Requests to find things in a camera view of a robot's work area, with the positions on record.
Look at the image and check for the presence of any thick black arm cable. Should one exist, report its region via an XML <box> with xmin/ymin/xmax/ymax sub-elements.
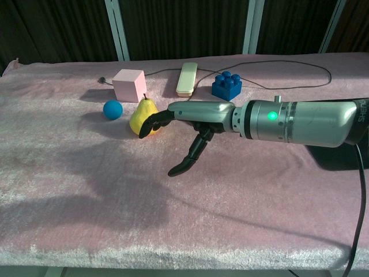
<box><xmin>342</xmin><ymin>143</ymin><xmax>369</xmax><ymax>277</ymax></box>

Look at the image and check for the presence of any pink fluffy cloth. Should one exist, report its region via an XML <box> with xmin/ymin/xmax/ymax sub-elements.
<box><xmin>0</xmin><ymin>52</ymin><xmax>369</xmax><ymax>271</ymax></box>

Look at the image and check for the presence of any pink cube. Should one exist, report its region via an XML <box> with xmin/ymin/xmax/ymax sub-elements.
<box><xmin>111</xmin><ymin>69</ymin><xmax>146</xmax><ymax>103</ymax></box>

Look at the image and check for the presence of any cream long case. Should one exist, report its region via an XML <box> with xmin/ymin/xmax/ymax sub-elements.
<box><xmin>175</xmin><ymin>62</ymin><xmax>198</xmax><ymax>98</ymax></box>

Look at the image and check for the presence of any dark pleated curtain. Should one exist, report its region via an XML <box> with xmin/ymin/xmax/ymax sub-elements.
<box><xmin>0</xmin><ymin>0</ymin><xmax>369</xmax><ymax>76</ymax></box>

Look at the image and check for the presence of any blue building block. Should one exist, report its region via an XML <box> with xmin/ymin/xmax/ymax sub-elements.
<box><xmin>211</xmin><ymin>71</ymin><xmax>243</xmax><ymax>102</ymax></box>

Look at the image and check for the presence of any pale grey frame post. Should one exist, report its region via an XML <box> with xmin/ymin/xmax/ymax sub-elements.
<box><xmin>243</xmin><ymin>0</ymin><xmax>265</xmax><ymax>55</ymax></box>
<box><xmin>319</xmin><ymin>0</ymin><xmax>348</xmax><ymax>54</ymax></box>
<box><xmin>104</xmin><ymin>0</ymin><xmax>131</xmax><ymax>62</ymax></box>

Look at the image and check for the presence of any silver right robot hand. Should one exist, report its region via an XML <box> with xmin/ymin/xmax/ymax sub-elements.
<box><xmin>138</xmin><ymin>101</ymin><xmax>242</xmax><ymax>177</ymax></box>

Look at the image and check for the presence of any blue ball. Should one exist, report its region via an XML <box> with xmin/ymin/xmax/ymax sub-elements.
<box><xmin>103</xmin><ymin>100</ymin><xmax>124</xmax><ymax>121</ymax></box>

